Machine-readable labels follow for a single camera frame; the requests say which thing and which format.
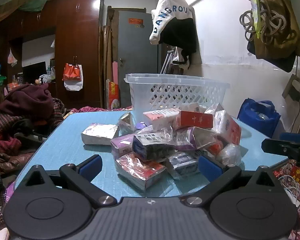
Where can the brown wooden wardrobe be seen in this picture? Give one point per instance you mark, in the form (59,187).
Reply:
(74,45)

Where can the red cigarette box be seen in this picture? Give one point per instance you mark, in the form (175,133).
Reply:
(195,120)

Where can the black wrapped box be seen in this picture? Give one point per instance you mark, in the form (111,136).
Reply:
(183,163)

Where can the round clear wrapped bundle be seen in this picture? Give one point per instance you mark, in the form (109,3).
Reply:
(229,155)

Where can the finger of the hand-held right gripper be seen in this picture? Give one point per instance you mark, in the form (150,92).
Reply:
(285,148)

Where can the white plastic lattice basket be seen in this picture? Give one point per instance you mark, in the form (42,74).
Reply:
(170,92)

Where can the maroon clothing pile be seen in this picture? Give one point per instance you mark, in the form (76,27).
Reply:
(27,102)

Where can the red white wrapped packet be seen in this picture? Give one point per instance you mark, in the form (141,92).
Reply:
(227,127)

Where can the silver foil packet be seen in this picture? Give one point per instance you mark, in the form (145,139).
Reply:
(99,133)

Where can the red white plastic bag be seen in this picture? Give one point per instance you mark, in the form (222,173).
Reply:
(73,76)

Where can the wall power adapter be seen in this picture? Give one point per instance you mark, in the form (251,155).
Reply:
(294,88)

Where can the white lettered sweater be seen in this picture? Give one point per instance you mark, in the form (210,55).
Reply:
(168,15)

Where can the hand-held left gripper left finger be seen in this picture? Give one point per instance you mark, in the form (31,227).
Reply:
(91,166)

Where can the brown hanging bag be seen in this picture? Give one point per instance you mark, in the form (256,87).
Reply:
(277,35)

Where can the blue fabric bag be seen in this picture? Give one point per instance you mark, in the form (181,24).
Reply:
(258,118)

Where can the orange printed sack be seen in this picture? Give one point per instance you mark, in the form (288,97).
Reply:
(113,95)

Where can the red patterned wrapped box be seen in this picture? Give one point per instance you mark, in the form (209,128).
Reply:
(140,171)

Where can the yellow green strip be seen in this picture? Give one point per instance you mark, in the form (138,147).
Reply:
(255,7)

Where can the grey metal door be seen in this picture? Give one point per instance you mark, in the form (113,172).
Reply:
(137,55)

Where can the dark blue wrapped box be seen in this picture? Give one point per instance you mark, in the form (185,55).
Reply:
(152,146)

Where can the pink white tissue packet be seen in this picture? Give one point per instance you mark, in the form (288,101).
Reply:
(160,116)

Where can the small clear wrapped packet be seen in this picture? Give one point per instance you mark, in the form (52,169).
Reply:
(126,123)

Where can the black monitor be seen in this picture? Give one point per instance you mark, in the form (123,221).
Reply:
(34,71)

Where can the purple white wrapped box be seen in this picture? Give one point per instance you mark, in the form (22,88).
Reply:
(195,138)

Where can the pink board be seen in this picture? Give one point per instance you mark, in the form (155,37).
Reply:
(114,72)

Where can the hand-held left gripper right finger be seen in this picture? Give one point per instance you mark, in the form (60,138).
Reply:
(210,167)

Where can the black hanging garment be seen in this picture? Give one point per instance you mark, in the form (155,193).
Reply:
(180,36)

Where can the metal crutches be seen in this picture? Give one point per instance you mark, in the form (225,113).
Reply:
(168,60)

